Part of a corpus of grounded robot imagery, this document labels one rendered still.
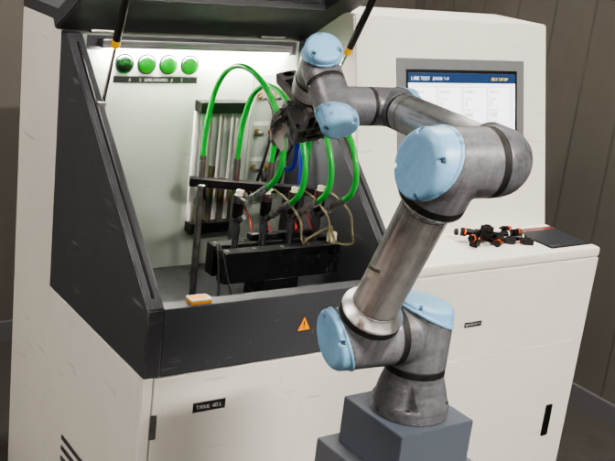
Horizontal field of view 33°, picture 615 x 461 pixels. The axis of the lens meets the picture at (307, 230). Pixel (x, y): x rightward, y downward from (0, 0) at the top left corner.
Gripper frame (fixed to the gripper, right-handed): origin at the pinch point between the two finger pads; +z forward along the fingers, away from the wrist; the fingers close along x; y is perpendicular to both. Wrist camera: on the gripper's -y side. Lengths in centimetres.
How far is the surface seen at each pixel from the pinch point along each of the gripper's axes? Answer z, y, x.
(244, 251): 38.4, 7.7, -7.8
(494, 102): 44, -22, 78
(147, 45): 21, -45, -18
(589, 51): 114, -74, 171
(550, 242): 55, 19, 81
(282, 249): 41.4, 8.0, 2.4
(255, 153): 54, -27, 9
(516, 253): 48, 23, 66
